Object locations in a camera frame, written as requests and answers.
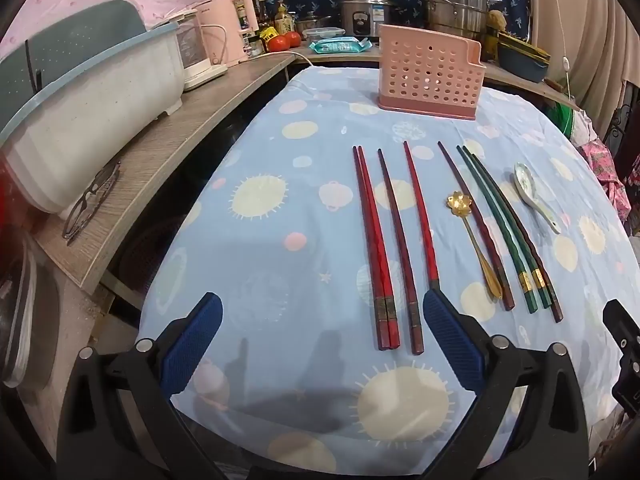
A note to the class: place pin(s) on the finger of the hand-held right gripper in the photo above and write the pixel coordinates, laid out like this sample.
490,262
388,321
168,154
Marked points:
627,350

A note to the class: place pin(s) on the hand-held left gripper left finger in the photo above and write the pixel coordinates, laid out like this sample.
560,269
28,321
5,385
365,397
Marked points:
192,340

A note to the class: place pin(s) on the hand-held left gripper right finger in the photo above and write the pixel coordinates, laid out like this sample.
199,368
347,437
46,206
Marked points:
452,340

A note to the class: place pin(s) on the dark brown chopstick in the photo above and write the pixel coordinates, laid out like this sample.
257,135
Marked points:
555,310

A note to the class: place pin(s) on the green chopstick gold band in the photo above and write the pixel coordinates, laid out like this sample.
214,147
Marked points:
539,277
525,282

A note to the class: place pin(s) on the pink perforated utensil basket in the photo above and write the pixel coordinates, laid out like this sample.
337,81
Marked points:
425,75

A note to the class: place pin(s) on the maroon chopstick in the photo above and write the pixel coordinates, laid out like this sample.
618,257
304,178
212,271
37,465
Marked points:
485,237

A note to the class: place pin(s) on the bright red chopstick dark end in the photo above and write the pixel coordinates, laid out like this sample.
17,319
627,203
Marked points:
420,210

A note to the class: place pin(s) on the gold flower spoon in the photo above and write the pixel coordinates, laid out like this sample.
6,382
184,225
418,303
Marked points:
456,201

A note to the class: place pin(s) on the blue printed tablecloth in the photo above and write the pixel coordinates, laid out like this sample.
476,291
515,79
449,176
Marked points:
300,240

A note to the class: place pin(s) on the pink pineapple print garment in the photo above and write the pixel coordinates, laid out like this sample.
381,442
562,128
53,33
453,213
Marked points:
607,180

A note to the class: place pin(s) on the black eyeglasses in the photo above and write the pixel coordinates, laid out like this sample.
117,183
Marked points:
92,200

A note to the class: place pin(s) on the white ceramic spoon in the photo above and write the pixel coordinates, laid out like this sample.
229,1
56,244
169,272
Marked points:
524,177

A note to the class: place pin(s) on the black iron rack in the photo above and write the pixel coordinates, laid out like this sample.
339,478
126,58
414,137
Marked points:
625,115

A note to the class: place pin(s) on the green cloth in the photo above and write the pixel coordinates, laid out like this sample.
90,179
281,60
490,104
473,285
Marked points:
567,120

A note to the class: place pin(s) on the white dish tub blue rim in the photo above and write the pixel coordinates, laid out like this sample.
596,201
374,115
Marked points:
100,110

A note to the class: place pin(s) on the blue bowl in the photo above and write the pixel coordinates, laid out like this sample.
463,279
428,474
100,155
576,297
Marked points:
522,67

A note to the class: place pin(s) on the small glass jar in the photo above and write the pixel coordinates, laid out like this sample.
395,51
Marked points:
255,46

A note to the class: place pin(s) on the red tomato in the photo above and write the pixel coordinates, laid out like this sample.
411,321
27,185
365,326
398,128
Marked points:
277,43
293,39

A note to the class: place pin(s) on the black stick in tub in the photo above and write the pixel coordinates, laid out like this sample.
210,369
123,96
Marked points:
34,72

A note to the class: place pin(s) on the yellow black packet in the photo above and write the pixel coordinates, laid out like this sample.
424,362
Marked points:
268,35

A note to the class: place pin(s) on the blue wet wipes pack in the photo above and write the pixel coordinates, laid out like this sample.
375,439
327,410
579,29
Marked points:
340,46

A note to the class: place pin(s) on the pink electric kettle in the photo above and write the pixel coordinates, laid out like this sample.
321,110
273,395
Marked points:
225,25

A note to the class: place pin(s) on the brown loofah sponge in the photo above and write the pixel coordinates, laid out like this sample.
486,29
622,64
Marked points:
496,20

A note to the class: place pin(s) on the clear food container blue lid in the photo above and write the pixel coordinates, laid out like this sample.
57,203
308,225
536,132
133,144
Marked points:
324,34

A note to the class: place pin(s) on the beige curtain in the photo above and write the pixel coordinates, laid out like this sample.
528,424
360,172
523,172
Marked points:
585,20

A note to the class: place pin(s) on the yellow label oil bottle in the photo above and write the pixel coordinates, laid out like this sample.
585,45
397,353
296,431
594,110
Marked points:
284,19

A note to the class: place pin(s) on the steel steamer pot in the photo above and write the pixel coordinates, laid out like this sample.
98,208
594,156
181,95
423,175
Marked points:
456,5

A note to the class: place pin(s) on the steel rice cooker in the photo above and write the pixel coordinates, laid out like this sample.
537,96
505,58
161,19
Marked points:
367,15

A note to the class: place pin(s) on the small steel pot with lid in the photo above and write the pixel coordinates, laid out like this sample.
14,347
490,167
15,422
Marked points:
312,22

